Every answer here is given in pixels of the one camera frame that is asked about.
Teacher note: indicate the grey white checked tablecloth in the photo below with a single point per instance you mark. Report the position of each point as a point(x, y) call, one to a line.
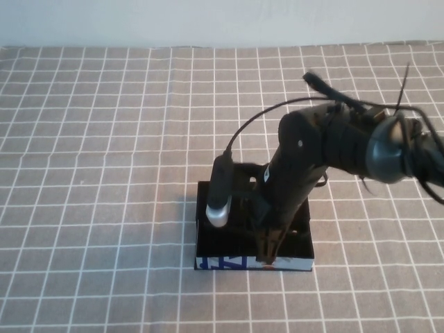
point(104, 208)

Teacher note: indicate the black glasses case printed side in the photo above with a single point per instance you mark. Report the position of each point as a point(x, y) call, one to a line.
point(222, 247)

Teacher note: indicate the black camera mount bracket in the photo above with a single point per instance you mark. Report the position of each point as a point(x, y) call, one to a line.
point(248, 180)

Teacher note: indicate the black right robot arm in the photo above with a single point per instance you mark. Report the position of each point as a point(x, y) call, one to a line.
point(347, 145)

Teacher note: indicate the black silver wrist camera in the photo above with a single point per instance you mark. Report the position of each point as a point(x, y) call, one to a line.
point(219, 194)

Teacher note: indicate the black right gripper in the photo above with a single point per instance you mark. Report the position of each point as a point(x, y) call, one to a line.
point(289, 194)

